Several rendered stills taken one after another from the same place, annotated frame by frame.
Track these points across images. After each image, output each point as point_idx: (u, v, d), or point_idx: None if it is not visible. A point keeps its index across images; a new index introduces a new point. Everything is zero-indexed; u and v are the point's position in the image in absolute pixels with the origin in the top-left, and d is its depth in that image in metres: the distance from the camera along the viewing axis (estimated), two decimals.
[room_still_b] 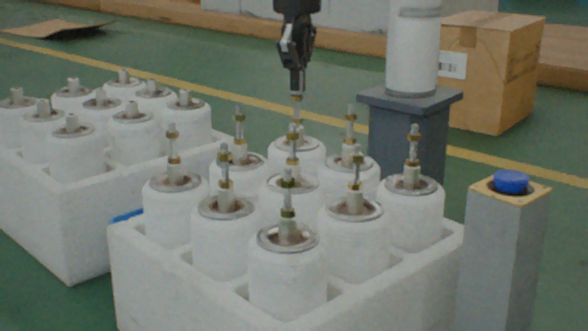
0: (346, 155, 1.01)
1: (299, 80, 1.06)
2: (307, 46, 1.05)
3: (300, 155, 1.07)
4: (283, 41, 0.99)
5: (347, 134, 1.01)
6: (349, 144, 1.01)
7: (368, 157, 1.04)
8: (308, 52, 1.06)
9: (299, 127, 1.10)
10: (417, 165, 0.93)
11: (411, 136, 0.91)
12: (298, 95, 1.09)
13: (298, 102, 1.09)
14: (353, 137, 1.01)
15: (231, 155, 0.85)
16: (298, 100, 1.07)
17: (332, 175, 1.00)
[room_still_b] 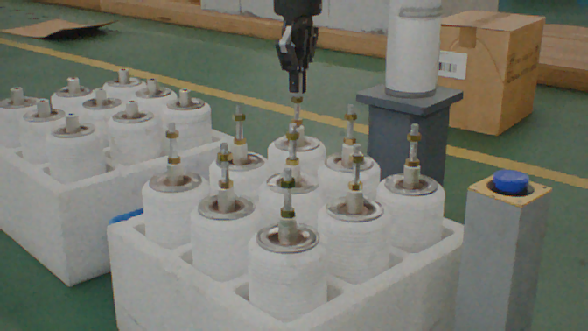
0: (346, 155, 1.01)
1: (298, 81, 1.06)
2: (308, 48, 1.05)
3: (323, 144, 1.11)
4: (282, 41, 0.99)
5: (347, 134, 1.01)
6: (349, 144, 1.01)
7: (368, 157, 1.04)
8: (310, 54, 1.06)
9: None
10: (417, 165, 0.93)
11: (411, 136, 0.91)
12: (296, 100, 1.07)
13: (296, 105, 1.08)
14: (353, 137, 1.01)
15: (231, 155, 0.85)
16: (293, 99, 1.09)
17: (332, 175, 1.00)
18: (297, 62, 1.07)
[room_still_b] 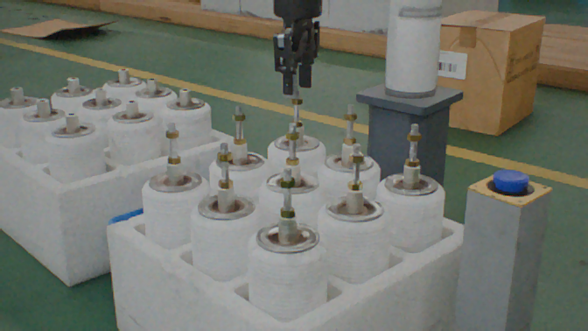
0: (346, 155, 1.01)
1: (292, 84, 1.03)
2: (311, 48, 1.07)
3: None
4: (281, 34, 0.98)
5: (347, 134, 1.01)
6: (349, 144, 1.01)
7: (368, 157, 1.04)
8: (313, 52, 1.07)
9: None
10: (417, 165, 0.93)
11: (411, 136, 0.91)
12: (302, 101, 1.08)
13: (298, 107, 1.08)
14: (353, 137, 1.01)
15: (231, 155, 0.85)
16: (291, 102, 1.08)
17: (332, 175, 1.00)
18: (303, 58, 1.09)
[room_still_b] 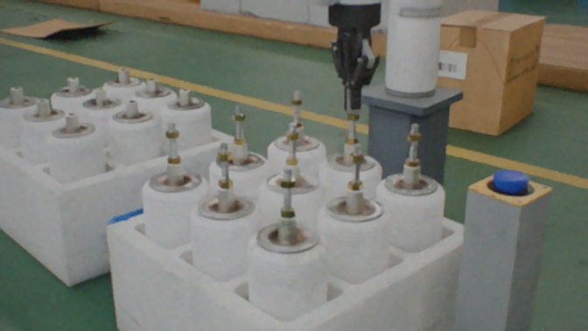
0: None
1: (360, 97, 0.98)
2: None
3: (283, 154, 1.08)
4: (371, 57, 0.91)
5: (351, 132, 1.02)
6: (346, 141, 1.02)
7: (335, 165, 1.00)
8: None
9: None
10: (417, 165, 0.93)
11: (411, 136, 0.91)
12: (291, 102, 1.08)
13: (294, 107, 1.09)
14: (349, 138, 1.01)
15: (231, 155, 0.85)
16: (298, 101, 1.09)
17: None
18: (348, 79, 0.98)
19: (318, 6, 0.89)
